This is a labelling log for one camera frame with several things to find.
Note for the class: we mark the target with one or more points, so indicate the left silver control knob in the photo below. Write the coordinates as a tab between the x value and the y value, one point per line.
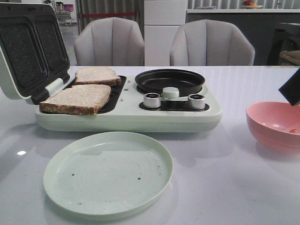
152	100

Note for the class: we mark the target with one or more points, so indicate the white refrigerator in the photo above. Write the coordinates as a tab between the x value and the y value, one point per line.
162	18

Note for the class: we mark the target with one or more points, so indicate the bread slice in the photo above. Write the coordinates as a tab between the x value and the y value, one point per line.
78	100
97	75

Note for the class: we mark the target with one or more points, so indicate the right silver control knob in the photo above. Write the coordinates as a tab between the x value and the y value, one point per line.
196	101

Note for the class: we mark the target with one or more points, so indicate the fruit plate on counter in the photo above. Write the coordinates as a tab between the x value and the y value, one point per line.
249	4

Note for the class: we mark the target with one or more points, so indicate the mint green round plate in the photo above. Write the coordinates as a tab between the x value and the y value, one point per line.
108	176

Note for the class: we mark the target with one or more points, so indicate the black round frying pan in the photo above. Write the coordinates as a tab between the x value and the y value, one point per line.
187	82

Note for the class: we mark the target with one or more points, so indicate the left grey upholstered chair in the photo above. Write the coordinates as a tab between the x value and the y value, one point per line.
110	42

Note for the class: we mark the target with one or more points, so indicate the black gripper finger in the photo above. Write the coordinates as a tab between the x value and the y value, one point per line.
291	89

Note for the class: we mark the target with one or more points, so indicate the grey upholstered chair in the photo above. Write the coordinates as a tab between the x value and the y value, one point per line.
211	43
110	42

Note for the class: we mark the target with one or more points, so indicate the right grey upholstered chair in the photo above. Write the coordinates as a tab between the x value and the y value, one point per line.
211	43

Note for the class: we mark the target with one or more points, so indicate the dark washing machine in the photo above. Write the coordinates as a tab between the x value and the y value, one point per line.
286	38

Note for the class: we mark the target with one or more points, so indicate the breakfast maker hinged lid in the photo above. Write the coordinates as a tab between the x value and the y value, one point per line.
34	62

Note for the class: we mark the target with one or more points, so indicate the silver control knob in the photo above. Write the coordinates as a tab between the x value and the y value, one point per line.
152	100
196	101

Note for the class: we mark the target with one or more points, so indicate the mint green breakfast maker base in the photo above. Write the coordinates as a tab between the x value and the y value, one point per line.
125	112

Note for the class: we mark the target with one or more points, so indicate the pink plastic bowl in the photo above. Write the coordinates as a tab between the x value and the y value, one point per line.
270	122

